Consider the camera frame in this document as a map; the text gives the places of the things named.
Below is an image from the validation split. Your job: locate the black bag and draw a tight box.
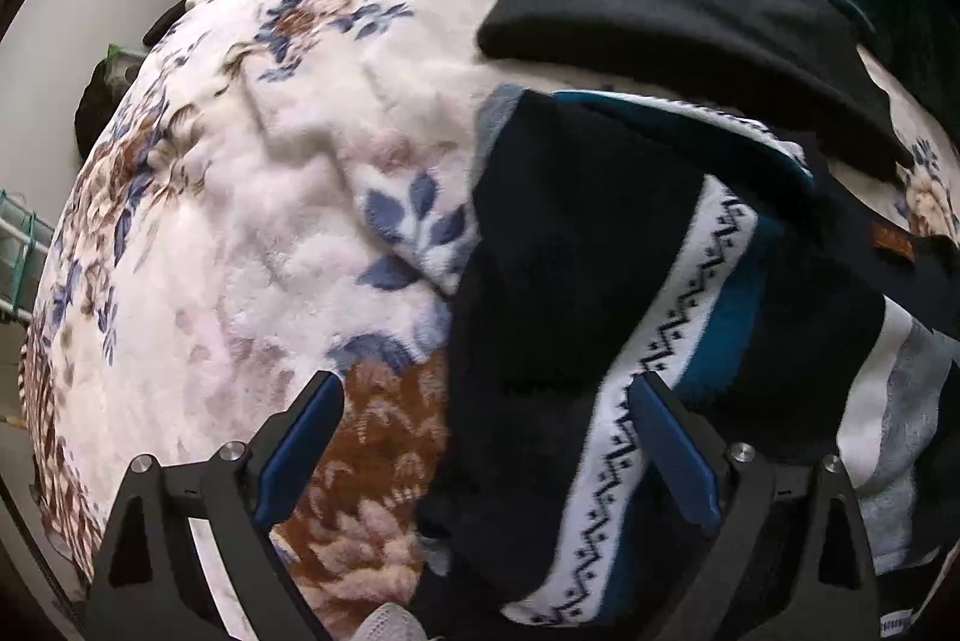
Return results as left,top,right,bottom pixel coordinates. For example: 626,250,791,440
75,44,143,162

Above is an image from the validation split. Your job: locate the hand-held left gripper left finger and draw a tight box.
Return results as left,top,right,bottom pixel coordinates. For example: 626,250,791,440
84,371,346,641

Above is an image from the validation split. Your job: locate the white grey shoe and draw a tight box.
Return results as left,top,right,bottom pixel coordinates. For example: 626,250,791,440
352,603,428,641

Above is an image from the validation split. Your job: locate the black folded cloth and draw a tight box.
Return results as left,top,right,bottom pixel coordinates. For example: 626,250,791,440
477,0,914,186

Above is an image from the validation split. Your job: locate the white green drying rack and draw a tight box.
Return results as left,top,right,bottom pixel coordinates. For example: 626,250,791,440
0,187,57,319

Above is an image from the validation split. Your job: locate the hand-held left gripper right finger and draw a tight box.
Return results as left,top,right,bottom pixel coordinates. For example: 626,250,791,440
628,373,880,641

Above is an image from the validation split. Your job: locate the floral fleece blanket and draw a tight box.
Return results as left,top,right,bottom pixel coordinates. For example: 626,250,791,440
19,0,960,641

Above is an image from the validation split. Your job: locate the navy teal white patterned sweater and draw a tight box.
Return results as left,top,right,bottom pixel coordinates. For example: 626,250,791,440
416,84,960,631

